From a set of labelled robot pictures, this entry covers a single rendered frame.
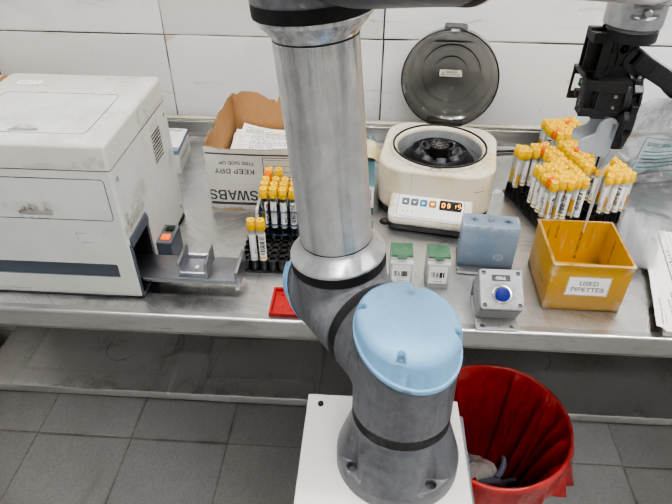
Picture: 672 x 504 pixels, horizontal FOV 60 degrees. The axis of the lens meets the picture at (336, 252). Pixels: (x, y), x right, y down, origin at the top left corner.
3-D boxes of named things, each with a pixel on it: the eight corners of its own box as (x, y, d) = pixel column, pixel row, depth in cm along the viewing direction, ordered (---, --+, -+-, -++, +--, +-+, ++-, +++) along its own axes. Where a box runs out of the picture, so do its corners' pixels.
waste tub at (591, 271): (540, 309, 101) (553, 264, 95) (526, 261, 111) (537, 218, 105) (619, 313, 100) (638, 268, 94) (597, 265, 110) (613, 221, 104)
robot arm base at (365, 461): (450, 525, 66) (461, 470, 60) (322, 494, 69) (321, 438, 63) (462, 423, 78) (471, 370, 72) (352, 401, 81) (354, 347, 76)
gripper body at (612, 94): (564, 100, 89) (585, 18, 82) (622, 102, 88) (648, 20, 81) (576, 121, 83) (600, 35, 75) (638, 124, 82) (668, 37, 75)
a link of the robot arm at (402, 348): (388, 461, 61) (396, 367, 54) (325, 380, 71) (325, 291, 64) (475, 417, 66) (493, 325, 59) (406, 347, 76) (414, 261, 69)
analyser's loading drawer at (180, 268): (124, 285, 102) (117, 262, 99) (136, 261, 107) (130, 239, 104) (239, 290, 101) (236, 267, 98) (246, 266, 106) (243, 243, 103)
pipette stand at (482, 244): (456, 273, 108) (463, 229, 102) (455, 250, 114) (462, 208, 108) (511, 278, 107) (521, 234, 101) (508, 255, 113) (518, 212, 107)
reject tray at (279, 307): (268, 316, 99) (268, 313, 98) (274, 290, 104) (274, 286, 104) (308, 318, 99) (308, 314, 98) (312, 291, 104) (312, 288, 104)
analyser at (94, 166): (-11, 292, 104) (-84, 138, 85) (57, 207, 125) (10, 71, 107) (159, 299, 102) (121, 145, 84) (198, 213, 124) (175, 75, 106)
